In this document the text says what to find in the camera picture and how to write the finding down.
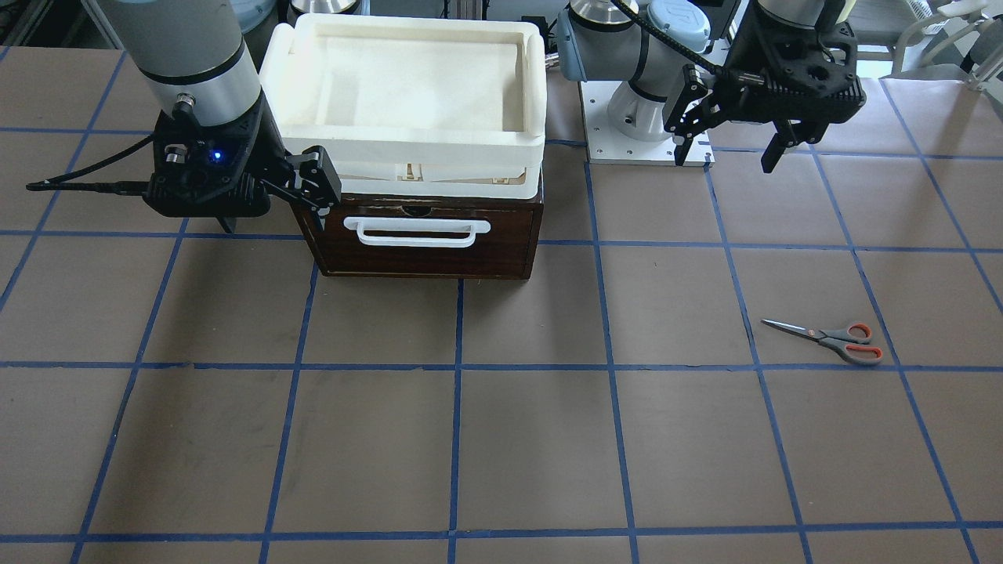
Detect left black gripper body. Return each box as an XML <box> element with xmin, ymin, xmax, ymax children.
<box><xmin>721</xmin><ymin>1</ymin><xmax>866</xmax><ymax>124</ymax></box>

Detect white foam tray box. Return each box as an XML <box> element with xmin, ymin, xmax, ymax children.
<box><xmin>260</xmin><ymin>14</ymin><xmax>547</xmax><ymax>200</ymax></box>

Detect white drawer handle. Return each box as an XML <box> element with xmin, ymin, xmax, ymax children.
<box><xmin>342</xmin><ymin>215</ymin><xmax>492</xmax><ymax>248</ymax></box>

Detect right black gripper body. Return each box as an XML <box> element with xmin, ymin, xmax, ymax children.
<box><xmin>143</xmin><ymin>94</ymin><xmax>291</xmax><ymax>219</ymax></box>

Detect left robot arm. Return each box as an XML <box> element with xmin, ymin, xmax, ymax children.
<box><xmin>556</xmin><ymin>1</ymin><xmax>867</xmax><ymax>174</ymax></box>

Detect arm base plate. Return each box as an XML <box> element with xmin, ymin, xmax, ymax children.
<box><xmin>580</xmin><ymin>80</ymin><xmax>680</xmax><ymax>167</ymax></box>

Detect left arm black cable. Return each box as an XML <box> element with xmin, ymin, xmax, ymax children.
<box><xmin>611</xmin><ymin>0</ymin><xmax>726</xmax><ymax>77</ymax></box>

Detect dark wooden drawer box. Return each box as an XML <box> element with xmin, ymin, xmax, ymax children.
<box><xmin>293</xmin><ymin>190</ymin><xmax>544</xmax><ymax>280</ymax></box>

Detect orange grey scissors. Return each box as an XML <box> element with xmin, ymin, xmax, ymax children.
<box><xmin>762</xmin><ymin>319</ymin><xmax>884</xmax><ymax>367</ymax></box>

